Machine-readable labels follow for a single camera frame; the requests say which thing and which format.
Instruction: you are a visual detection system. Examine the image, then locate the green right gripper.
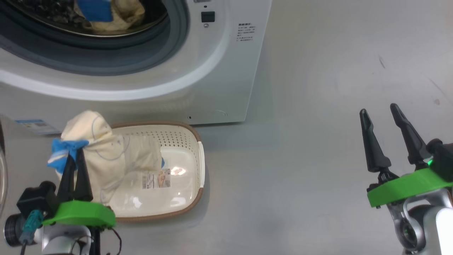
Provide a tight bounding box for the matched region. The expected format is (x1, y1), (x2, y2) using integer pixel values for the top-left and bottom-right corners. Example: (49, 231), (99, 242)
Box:
(359, 103), (453, 208)

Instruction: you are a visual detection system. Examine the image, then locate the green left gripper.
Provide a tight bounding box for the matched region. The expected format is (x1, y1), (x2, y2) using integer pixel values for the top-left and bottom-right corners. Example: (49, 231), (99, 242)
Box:
(42, 148), (116, 229)

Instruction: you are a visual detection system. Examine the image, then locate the cream baby garment blue trim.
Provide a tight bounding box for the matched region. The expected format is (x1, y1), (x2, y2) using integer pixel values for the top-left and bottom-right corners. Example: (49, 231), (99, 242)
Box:
(73, 0), (146, 32)
(47, 110), (165, 206)

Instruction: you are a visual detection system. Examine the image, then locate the round grey glass washer door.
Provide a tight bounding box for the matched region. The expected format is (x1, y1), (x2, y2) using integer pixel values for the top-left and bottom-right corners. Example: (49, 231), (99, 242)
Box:
(0, 142), (7, 216)

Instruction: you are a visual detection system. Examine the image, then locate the white front-load washing machine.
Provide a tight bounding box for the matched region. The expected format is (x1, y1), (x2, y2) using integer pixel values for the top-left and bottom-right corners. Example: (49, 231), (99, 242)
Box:
(0, 0), (273, 125)

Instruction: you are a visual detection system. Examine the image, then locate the blue energy label sticker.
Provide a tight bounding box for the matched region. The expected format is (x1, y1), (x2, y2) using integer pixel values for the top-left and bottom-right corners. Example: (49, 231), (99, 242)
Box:
(14, 119), (59, 135)

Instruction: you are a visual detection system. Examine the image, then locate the printed basket label sticker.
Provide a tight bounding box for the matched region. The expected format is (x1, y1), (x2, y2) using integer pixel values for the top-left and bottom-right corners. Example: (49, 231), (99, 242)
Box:
(142, 169), (171, 189)

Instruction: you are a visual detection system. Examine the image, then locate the cream perforated laundry basket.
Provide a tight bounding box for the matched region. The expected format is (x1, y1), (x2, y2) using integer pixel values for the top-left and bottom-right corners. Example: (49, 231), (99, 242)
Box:
(106, 121), (206, 223)

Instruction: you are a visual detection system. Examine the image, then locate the teal plug camera cable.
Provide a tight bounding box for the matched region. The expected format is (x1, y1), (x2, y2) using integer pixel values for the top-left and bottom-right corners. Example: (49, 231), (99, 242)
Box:
(19, 210), (44, 255)

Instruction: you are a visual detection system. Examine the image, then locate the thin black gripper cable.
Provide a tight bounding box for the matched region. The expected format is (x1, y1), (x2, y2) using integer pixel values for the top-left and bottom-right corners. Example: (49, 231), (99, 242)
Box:
(96, 227), (122, 255)

